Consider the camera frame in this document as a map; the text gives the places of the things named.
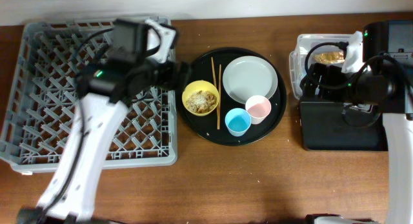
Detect pink plastic cup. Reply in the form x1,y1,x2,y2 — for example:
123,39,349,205
245,95,272,125

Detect black rectangular waste tray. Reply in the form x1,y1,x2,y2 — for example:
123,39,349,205
299,101,388,151

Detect wooden chopstick right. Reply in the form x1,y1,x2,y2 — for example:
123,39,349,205
217,64,222,130

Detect blue plastic cup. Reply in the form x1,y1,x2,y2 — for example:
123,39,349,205
225,108,252,137

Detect round black serving tray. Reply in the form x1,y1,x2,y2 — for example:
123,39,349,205
176,47,287,146

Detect grey plastic dishwasher rack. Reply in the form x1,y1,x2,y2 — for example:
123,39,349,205
1,18,178,175

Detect light grey plate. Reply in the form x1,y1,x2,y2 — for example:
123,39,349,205
223,56,278,104

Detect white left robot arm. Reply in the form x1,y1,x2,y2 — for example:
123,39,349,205
16,19,191,223

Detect wooden chopstick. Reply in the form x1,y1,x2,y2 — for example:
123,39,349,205
210,57,217,87
217,64,222,130

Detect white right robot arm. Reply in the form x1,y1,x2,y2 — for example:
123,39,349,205
290,20,412,223

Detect clear plastic waste bin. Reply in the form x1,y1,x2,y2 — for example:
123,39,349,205
289,34,352,99

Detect yellow plastic bowl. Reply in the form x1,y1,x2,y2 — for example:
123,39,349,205
181,80,219,116

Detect wooden chopstick left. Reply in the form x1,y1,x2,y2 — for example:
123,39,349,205
210,57,217,87

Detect food scraps with rice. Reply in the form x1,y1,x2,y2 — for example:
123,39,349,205
186,90,217,114

